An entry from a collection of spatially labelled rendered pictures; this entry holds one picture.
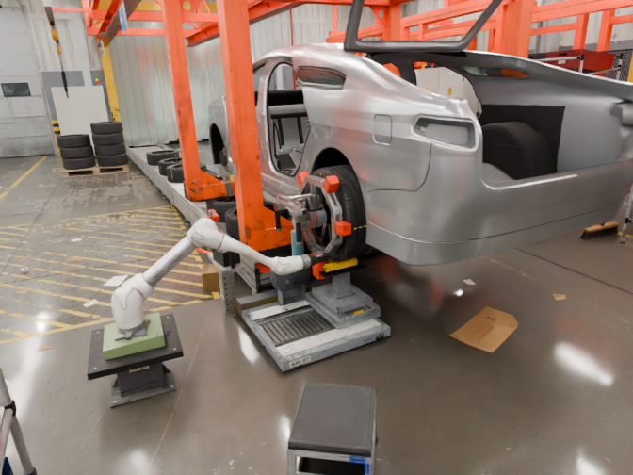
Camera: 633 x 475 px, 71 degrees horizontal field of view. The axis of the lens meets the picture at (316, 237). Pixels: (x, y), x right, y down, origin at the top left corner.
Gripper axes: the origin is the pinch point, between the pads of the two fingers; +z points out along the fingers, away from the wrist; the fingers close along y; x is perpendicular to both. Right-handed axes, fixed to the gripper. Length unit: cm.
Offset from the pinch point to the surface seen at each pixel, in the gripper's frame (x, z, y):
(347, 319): -37.0, 6.0, -31.7
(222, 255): 39, -59, -53
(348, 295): -19.2, 17.4, -38.0
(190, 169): 199, -35, -164
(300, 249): 18.5, -12.5, -22.4
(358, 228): 5.5, 10.8, 22.0
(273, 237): 44, -18, -47
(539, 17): 383, 613, -94
